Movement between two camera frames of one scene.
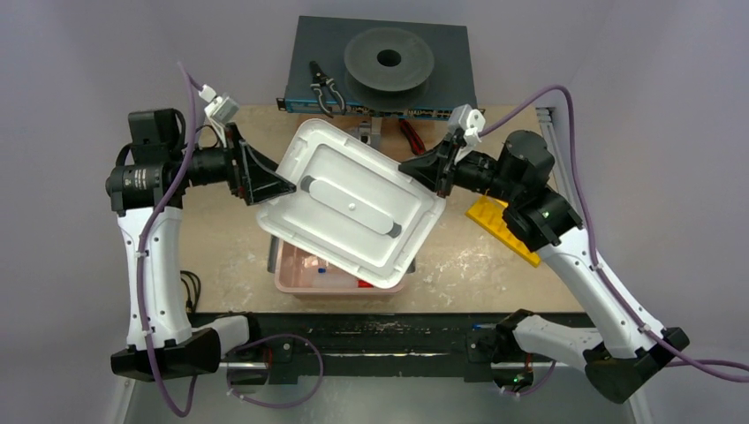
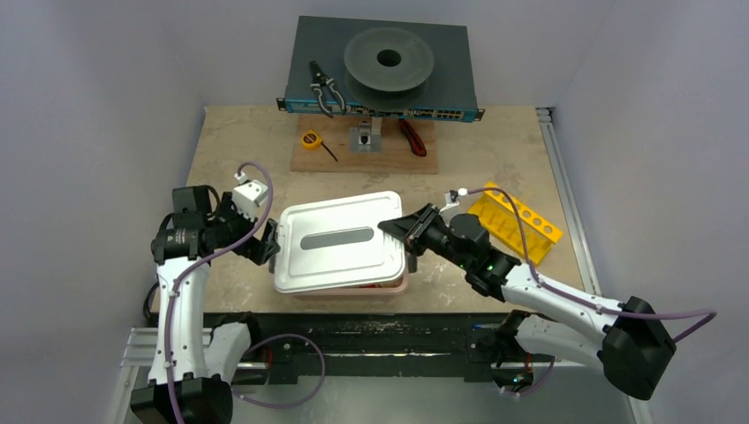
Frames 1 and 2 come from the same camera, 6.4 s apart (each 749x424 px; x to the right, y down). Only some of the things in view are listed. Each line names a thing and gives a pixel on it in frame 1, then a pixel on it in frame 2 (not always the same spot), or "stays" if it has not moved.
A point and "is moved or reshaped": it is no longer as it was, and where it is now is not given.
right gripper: (446, 169) → (421, 229)
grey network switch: (324, 41) stays
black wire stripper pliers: (320, 79) stays
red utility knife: (412, 138) stays
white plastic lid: (353, 205) is moved or reshaped
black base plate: (366, 346) stays
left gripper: (252, 175) → (256, 249)
